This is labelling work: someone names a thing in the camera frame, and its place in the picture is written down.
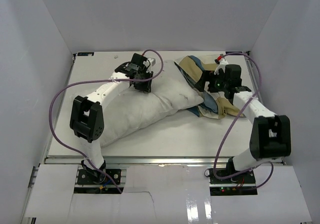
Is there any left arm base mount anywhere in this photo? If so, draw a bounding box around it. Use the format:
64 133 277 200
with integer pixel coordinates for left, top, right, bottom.
74 161 124 194

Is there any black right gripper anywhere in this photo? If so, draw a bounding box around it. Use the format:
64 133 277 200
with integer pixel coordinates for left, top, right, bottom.
195 70 230 93

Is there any blue left corner sticker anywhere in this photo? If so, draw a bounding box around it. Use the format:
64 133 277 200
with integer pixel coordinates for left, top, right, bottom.
76 52 95 57

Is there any white pillow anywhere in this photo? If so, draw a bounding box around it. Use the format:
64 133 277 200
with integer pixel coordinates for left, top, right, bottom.
99 60 204 147

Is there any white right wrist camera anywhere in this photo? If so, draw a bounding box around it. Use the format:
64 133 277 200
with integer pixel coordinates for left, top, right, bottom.
214 55 229 75

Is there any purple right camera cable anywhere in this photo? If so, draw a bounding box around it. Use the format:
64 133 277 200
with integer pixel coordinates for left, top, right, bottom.
212 52 275 189

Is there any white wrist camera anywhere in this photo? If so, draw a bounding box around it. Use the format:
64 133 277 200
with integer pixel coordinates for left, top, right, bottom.
214 55 229 75
143 58 156 73

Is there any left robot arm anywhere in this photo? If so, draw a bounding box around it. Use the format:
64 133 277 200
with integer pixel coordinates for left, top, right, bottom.
70 54 156 184

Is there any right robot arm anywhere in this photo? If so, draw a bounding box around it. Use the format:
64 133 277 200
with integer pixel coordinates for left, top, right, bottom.
196 64 292 183

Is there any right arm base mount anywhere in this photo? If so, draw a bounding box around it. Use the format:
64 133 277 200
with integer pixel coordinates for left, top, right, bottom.
203 158 258 197

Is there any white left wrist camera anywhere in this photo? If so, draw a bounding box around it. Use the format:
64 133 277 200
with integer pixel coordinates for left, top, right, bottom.
143 58 156 73

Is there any blue tan white pillowcase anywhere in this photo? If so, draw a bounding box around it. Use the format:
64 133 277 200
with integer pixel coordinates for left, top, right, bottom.
175 55 251 119

